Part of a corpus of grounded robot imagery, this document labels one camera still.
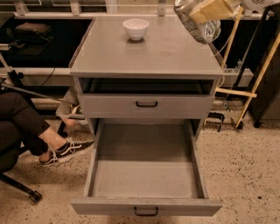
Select open grey lower drawer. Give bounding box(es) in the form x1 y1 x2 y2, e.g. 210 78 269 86
72 120 222 217

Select seated person dark trousers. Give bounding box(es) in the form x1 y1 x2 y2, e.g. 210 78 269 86
0 92 67 173

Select black office chair base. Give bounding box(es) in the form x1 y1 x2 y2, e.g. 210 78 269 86
0 173 42 203

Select black white sneaker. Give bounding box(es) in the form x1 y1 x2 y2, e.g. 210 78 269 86
40 138 94 166

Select white ceramic bowl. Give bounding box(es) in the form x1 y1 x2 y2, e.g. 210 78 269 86
122 18 150 40

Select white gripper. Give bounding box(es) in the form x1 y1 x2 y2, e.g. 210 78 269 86
189 0 280 24

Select wooden easel frame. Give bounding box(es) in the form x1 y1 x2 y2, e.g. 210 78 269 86
217 4 280 129

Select dark box on shelf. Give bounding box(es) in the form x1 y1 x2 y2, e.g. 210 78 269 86
14 22 52 44

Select closed grey upper drawer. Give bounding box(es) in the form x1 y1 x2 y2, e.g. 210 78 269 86
78 94 214 119

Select grey wooden drawer cabinet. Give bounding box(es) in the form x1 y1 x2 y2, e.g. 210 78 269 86
70 15 223 134

